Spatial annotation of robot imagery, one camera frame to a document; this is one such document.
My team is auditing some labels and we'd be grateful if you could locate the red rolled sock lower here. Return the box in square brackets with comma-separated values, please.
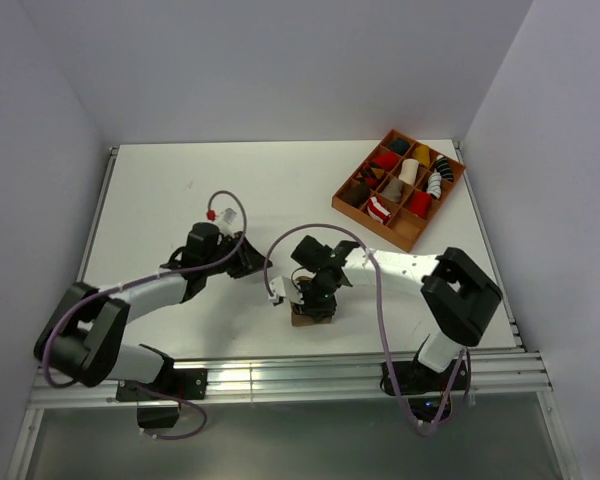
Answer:
[407, 191, 433, 220]

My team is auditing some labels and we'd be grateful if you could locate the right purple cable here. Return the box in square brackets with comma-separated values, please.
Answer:
[262, 223, 474, 437]

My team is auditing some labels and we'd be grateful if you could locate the right aluminium side rail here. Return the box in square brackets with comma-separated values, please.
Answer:
[463, 170, 525, 349]

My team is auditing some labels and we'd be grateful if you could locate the yellow rolled sock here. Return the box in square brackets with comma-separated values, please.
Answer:
[411, 144, 431, 168]

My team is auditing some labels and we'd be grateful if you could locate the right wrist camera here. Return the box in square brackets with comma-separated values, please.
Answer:
[268, 276, 303, 306]

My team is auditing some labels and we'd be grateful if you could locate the dark teal rolled sock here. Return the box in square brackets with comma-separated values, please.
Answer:
[388, 138, 411, 156]

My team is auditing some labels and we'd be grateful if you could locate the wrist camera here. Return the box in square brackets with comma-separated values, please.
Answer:
[268, 276, 303, 306]
[206, 208, 237, 236]

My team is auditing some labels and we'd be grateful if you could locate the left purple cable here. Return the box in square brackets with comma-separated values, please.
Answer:
[42, 190, 249, 441]

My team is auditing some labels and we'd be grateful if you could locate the aluminium side rail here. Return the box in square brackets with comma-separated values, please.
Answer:
[54, 145, 120, 366]
[463, 170, 525, 349]

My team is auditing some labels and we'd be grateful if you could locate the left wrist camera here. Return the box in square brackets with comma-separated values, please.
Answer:
[206, 208, 237, 236]

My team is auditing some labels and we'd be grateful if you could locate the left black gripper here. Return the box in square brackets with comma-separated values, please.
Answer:
[203, 231, 272, 280]

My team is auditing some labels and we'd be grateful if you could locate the argyle patterned rolled sock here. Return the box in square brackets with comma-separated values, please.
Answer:
[355, 165, 385, 189]

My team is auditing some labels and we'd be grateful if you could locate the cream rolled sock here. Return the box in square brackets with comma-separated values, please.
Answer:
[398, 158, 420, 186]

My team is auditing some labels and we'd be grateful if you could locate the purple cable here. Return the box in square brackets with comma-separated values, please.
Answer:
[42, 190, 249, 441]
[262, 223, 474, 437]

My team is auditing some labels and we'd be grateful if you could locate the white grey striped sock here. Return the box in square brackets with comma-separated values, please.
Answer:
[426, 171, 442, 200]

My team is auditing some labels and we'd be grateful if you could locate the tan brown sock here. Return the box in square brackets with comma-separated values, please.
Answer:
[291, 275, 332, 328]

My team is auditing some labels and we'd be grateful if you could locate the aluminium front rail frame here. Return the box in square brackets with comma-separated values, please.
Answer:
[27, 351, 552, 410]

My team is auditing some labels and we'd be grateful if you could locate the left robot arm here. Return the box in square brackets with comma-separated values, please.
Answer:
[33, 222, 272, 387]

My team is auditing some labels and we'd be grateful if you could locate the black white striped sock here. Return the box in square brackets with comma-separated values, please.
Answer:
[434, 155, 455, 183]

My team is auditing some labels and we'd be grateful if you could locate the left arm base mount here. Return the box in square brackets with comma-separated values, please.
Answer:
[115, 368, 208, 441]

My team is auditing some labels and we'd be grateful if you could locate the red white striped sock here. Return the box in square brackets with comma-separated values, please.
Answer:
[366, 196, 392, 225]

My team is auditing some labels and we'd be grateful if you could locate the grey brown rolled sock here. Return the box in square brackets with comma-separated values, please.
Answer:
[380, 177, 405, 203]

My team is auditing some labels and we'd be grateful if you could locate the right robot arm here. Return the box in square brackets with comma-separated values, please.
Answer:
[291, 235, 502, 390]

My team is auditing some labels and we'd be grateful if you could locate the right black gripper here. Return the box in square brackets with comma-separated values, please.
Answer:
[290, 275, 338, 323]

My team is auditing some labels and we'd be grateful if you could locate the dark brown rolled sock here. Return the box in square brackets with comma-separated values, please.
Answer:
[340, 182, 371, 208]

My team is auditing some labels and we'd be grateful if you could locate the red rolled sock upper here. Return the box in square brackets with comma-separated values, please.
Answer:
[373, 151, 400, 172]

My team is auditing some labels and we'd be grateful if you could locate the left aluminium side rail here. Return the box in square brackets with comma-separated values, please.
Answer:
[54, 145, 120, 366]

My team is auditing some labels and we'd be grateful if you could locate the orange divided sock tray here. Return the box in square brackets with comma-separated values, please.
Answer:
[331, 130, 466, 252]

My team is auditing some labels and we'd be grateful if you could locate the red rolled sock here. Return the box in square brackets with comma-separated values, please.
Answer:
[373, 151, 400, 172]
[407, 191, 433, 220]

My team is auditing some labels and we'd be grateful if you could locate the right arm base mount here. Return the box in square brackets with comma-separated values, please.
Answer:
[379, 349, 472, 435]

